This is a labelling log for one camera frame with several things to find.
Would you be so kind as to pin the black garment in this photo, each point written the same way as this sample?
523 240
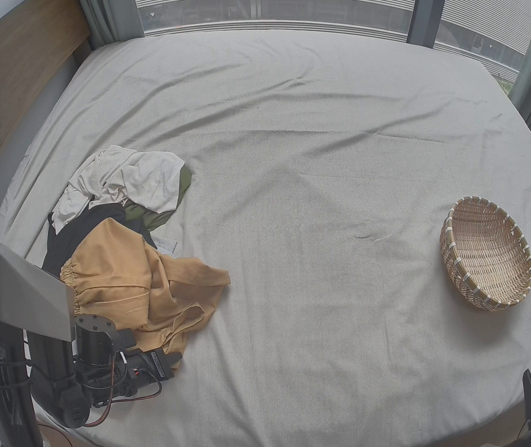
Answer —
67 245

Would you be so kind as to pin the pale blue garment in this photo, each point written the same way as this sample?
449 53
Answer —
166 246

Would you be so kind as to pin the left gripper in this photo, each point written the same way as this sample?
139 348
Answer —
156 366

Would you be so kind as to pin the bed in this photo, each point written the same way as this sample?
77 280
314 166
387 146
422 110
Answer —
293 133

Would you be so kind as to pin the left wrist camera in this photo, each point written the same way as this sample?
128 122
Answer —
125 339

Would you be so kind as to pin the tan shorts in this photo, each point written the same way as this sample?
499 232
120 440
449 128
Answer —
116 268

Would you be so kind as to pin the white garment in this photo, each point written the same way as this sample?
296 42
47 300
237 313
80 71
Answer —
144 179

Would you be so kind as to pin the green garment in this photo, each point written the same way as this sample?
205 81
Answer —
153 219

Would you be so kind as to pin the round woven basket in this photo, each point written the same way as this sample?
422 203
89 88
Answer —
489 249

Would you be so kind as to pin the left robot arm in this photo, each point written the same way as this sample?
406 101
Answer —
23 287

